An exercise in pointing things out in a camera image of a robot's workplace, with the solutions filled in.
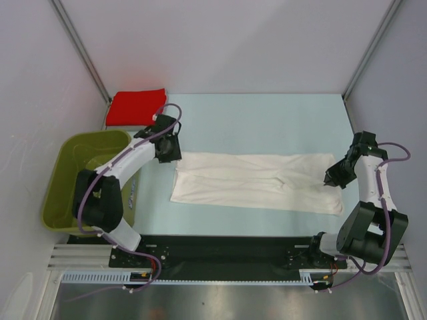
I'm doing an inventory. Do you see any white t shirt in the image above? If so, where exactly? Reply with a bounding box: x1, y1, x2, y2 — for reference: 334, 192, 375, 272
170, 152, 344, 215

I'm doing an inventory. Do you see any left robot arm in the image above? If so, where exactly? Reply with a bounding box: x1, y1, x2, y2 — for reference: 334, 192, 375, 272
73, 115, 181, 267

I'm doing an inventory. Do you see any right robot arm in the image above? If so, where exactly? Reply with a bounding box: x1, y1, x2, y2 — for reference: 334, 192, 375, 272
308, 131, 408, 271

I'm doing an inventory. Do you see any folded red t shirt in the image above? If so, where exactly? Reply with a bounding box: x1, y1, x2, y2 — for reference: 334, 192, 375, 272
105, 87, 169, 127

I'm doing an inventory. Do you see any olive green plastic bin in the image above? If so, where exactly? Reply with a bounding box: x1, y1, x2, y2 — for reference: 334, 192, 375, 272
40, 130, 143, 237

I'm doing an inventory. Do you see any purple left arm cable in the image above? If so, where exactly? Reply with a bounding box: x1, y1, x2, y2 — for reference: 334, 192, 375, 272
65, 103, 183, 303

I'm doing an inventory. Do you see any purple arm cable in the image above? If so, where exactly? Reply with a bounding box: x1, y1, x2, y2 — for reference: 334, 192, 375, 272
328, 142, 411, 294
65, 103, 183, 303

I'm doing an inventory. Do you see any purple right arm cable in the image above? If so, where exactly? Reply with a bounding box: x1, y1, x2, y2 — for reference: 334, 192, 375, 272
328, 142, 411, 294

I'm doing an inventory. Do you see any white slotted cable duct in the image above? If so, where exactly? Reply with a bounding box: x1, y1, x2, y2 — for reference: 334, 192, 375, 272
61, 271, 331, 286

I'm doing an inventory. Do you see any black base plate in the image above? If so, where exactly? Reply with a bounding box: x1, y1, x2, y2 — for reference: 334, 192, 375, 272
108, 235, 347, 282

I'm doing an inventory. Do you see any aluminium frame post right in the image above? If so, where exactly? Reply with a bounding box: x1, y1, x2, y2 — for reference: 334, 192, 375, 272
342, 0, 405, 103

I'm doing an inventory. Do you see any aluminium frame post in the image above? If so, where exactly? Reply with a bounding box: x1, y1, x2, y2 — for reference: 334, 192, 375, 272
342, 0, 405, 103
48, 0, 112, 105

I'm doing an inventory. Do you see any aluminium front rail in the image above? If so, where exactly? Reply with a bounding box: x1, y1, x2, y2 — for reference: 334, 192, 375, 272
47, 244, 412, 273

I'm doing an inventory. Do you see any aluminium frame post left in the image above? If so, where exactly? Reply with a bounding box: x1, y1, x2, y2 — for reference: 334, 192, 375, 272
48, 0, 112, 105

